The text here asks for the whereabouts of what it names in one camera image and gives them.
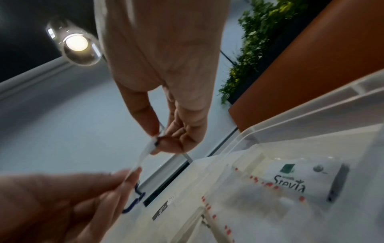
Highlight person's left hand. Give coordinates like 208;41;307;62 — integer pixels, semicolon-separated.
0;167;142;243

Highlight person's right hand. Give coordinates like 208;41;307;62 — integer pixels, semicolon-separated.
93;0;232;155

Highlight sorted sachets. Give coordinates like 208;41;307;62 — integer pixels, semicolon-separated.
201;166;306;243

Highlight clear compartment tray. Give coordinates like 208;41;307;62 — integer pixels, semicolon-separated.
98;73;384;243

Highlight clear lidded plastic container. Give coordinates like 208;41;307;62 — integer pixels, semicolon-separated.
121;151;193;214

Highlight glass pendant lamp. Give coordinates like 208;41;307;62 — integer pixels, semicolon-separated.
45;18;103;67

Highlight black planter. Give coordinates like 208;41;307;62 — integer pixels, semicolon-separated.
228;0;334;105

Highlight grey window frame post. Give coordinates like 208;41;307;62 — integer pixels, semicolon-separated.
220;50;236;66

